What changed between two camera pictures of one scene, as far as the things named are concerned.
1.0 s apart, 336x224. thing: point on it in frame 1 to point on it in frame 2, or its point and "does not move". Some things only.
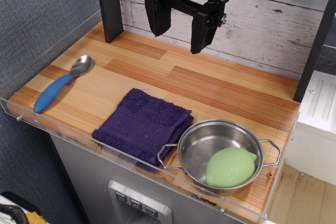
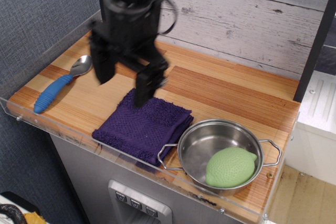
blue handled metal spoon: [82, 64] does not move
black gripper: [208, 15] to [128, 31]
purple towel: [141, 125] does not move
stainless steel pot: [199, 144] does not move
